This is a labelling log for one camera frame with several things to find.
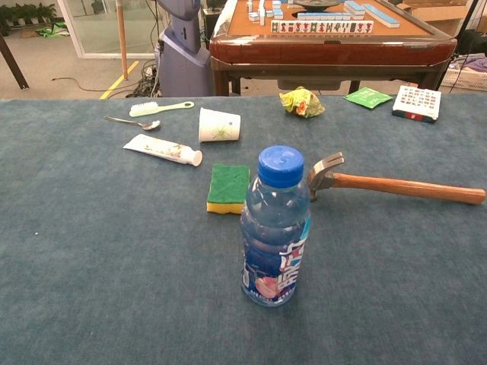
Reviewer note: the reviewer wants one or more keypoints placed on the white toothpaste tube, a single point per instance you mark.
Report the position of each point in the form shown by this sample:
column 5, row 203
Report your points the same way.
column 160, row 148

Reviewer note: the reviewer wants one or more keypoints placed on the white paper cup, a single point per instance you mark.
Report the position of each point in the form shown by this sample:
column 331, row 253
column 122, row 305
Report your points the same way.
column 218, row 125

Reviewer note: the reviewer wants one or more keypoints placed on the green bag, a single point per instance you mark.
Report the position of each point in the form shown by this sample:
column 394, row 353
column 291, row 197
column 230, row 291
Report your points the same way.
column 53, row 30

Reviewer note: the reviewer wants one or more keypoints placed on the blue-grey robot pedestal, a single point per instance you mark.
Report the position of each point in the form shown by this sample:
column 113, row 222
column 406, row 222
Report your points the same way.
column 182, row 64

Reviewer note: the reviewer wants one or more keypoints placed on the crumpled yellow-green wrapper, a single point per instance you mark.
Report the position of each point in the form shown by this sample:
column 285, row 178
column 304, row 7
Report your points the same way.
column 300, row 102

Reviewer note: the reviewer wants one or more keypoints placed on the light green brush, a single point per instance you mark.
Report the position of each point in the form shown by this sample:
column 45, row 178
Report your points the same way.
column 142, row 109

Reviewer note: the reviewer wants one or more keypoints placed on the black tripod stand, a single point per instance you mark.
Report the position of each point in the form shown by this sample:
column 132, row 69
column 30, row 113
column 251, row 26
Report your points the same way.
column 466, row 21

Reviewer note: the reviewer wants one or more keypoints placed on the white glass door frame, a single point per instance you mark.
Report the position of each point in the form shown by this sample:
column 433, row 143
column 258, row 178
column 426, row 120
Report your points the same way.
column 72, row 34

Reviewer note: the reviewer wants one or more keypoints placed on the white printed tile box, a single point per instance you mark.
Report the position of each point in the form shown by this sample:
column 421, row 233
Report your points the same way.
column 416, row 100

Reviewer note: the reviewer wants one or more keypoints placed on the potted green plants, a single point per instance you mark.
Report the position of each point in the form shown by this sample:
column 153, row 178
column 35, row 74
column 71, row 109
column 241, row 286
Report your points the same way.
column 26, row 13

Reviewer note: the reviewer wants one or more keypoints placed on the stacked mahjong tiles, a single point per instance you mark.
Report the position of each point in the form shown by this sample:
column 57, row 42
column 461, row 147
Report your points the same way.
column 262, row 11

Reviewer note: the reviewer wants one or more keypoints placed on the green sachet packet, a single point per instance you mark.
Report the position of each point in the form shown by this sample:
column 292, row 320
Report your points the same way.
column 367, row 97

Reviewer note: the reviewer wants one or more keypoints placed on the brown mahjong table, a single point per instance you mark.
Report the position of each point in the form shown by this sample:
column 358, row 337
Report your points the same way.
column 323, row 47

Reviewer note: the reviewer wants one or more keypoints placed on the blue-backed mahjong tile row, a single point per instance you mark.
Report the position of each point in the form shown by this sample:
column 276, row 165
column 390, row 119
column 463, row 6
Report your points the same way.
column 380, row 15
column 323, row 16

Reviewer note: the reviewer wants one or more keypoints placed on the white plastic basket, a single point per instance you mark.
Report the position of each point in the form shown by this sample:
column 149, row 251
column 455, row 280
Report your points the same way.
column 464, row 80

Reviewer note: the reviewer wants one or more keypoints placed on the dark table leg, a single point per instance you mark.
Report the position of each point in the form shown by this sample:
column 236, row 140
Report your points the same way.
column 13, row 62

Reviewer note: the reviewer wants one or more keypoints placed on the green and yellow sponge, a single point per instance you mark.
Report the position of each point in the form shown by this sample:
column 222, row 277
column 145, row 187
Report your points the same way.
column 227, row 184

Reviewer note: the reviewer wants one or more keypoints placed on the blue felt table cover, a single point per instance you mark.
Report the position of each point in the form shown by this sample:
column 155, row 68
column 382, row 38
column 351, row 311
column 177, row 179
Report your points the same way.
column 95, row 247

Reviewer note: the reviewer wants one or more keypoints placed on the wooden pole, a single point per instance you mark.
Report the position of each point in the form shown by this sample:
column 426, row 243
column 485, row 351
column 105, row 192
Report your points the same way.
column 121, row 38

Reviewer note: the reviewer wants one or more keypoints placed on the metal spoon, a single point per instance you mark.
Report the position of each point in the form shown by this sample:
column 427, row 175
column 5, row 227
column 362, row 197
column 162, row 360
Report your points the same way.
column 152, row 124

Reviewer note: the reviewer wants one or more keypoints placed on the face-up mahjong tile row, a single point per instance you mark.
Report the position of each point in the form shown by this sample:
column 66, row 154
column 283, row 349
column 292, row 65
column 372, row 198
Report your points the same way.
column 321, row 26

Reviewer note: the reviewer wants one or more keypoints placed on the purple cloth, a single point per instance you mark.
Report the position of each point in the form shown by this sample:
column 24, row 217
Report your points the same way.
column 477, row 64

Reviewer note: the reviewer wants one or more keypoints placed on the blue capped water bottle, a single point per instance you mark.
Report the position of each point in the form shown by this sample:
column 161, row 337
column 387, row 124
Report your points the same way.
column 274, row 228

